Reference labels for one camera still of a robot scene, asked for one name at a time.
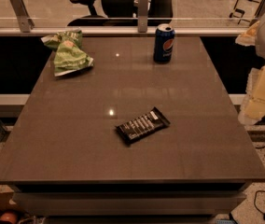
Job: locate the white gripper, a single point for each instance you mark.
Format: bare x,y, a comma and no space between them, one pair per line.
252,108

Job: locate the black rxbar chocolate bar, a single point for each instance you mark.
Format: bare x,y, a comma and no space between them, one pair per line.
142,126

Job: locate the green jalapeno chip bag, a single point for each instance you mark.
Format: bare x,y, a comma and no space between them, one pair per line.
69,55

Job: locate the blue pepsi can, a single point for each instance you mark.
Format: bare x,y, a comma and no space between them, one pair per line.
164,42

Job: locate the black office chair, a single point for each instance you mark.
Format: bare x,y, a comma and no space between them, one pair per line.
123,13

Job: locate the orange round object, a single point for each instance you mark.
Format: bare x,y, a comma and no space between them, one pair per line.
9,217

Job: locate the yellow cart frame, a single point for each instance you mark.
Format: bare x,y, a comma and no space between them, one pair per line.
245,10

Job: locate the middle metal railing bracket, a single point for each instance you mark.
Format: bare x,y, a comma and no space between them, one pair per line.
142,16

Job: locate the left metal railing bracket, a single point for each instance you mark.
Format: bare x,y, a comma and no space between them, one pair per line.
25,23

